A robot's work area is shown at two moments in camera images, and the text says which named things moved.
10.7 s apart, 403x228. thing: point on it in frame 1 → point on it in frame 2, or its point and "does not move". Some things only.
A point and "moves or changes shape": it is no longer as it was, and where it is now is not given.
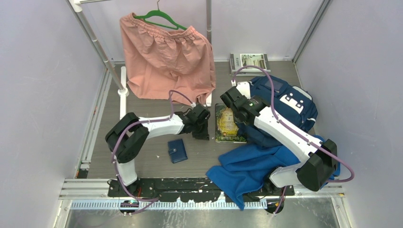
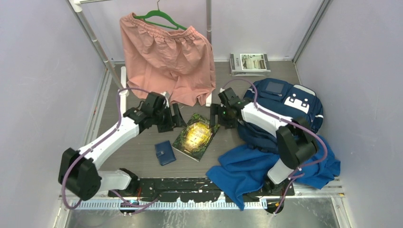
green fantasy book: [226, 129] → [196, 137]
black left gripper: [204, 135] → [169, 126]
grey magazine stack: [239, 60] does not move
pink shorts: [177, 65] does not move
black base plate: [187, 189] does not move
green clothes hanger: [159, 13] does not move
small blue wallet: [177, 150] → [165, 152]
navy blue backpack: [292, 103] moves or changes shape
